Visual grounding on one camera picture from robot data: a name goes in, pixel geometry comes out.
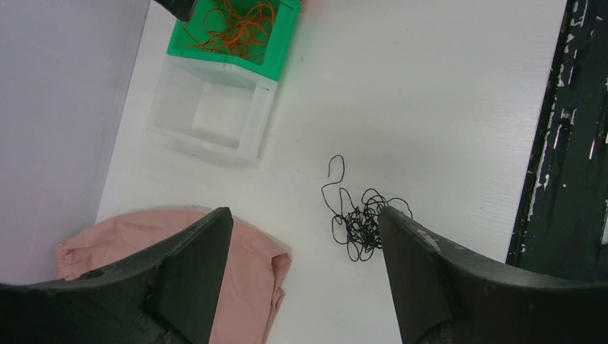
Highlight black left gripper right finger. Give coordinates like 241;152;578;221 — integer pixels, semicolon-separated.
379;206;607;343

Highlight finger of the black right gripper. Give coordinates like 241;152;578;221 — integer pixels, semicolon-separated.
154;0;197;22

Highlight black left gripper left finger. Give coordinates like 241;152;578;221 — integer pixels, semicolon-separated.
1;207;234;343

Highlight orange cables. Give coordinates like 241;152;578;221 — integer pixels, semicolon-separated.
182;0;277;62

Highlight clear plastic bin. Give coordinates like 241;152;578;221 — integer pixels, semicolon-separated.
147;56;278;161

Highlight black cable tangle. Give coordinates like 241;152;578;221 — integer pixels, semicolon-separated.
320;154;414;263

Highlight green plastic bin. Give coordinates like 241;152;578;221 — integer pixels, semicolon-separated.
166;0;302;81

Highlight pink cloth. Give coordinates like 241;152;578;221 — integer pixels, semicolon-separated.
53;208;291;343

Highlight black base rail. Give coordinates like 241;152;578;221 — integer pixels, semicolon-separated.
506;1;607;281

